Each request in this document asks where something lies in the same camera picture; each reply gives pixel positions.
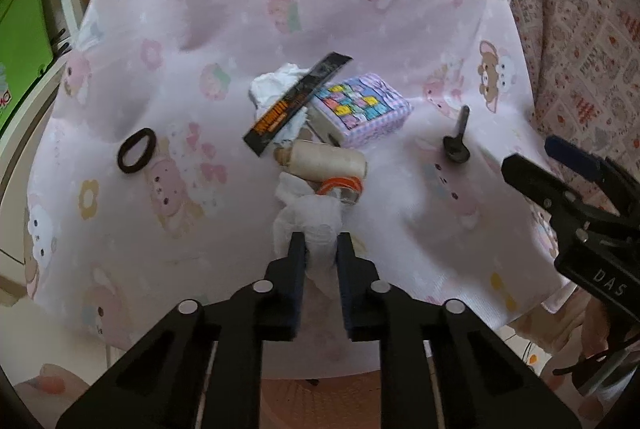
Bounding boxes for purple chequered box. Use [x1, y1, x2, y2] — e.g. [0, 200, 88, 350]
[307, 73, 413, 148]

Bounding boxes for black snack wrapper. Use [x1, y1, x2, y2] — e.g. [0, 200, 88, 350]
[242, 52, 354, 157]

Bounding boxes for pink cartoon printed tablecloth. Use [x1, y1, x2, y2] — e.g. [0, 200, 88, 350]
[25, 0, 571, 380]

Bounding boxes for white tissue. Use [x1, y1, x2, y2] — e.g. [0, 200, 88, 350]
[249, 64, 313, 144]
[272, 171, 351, 295]

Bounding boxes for red patterned cloth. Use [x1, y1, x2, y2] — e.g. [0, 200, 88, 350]
[500, 0, 640, 230]

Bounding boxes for black spoon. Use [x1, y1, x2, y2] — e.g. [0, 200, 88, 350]
[442, 105, 472, 164]

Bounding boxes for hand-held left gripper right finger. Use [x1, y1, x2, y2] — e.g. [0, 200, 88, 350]
[336, 232, 583, 429]

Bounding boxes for green storage box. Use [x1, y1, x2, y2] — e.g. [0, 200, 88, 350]
[0, 0, 56, 134]

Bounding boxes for orange rimmed tape roll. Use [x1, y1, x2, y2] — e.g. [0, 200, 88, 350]
[315, 176, 363, 204]

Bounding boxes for beige wooden plank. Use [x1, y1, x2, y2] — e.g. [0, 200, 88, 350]
[0, 276, 31, 307]

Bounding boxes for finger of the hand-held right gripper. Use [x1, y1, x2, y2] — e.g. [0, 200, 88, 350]
[501, 153, 626, 230]
[544, 135, 640, 210]

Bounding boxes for white pink spotted cloth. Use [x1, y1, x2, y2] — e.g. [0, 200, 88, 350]
[10, 361, 101, 415]

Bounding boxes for cream thread spool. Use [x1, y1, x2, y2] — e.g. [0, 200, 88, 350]
[272, 139, 368, 182]

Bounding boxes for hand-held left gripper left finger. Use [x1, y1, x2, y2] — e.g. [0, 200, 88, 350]
[55, 231, 308, 429]

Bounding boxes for black hair tie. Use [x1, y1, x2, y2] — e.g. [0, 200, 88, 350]
[117, 127, 157, 173]

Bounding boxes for pink plastic basket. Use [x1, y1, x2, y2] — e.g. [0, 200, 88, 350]
[260, 371, 386, 429]

